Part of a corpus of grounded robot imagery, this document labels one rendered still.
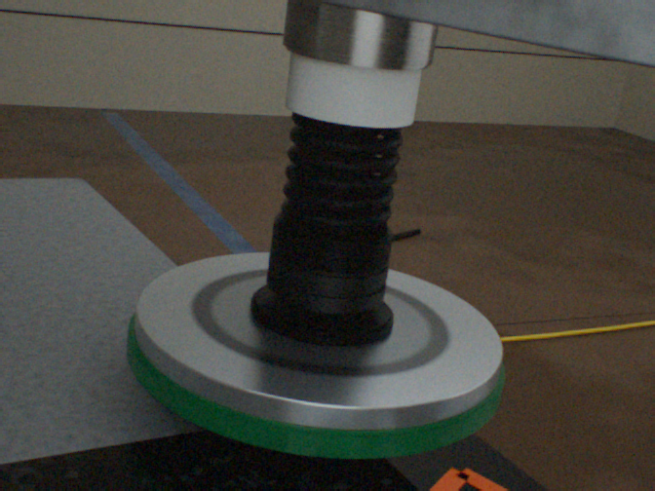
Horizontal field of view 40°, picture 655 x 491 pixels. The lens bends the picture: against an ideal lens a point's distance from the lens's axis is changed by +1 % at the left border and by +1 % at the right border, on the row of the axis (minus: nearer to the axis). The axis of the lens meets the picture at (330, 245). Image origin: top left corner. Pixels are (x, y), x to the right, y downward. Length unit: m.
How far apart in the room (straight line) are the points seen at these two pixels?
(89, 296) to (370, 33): 0.30
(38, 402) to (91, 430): 0.04
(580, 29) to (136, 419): 0.30
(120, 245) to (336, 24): 0.36
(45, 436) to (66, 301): 0.17
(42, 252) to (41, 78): 4.57
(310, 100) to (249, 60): 5.10
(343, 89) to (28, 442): 0.24
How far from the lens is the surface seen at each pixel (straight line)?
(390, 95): 0.47
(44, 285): 0.67
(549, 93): 6.74
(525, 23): 0.42
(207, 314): 0.52
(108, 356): 0.57
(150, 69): 5.40
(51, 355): 0.57
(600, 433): 2.43
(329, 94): 0.46
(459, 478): 2.04
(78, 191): 0.89
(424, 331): 0.53
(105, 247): 0.74
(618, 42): 0.41
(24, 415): 0.51
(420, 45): 0.47
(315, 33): 0.46
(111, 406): 0.52
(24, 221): 0.80
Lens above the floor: 1.08
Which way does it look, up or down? 19 degrees down
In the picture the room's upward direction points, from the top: 8 degrees clockwise
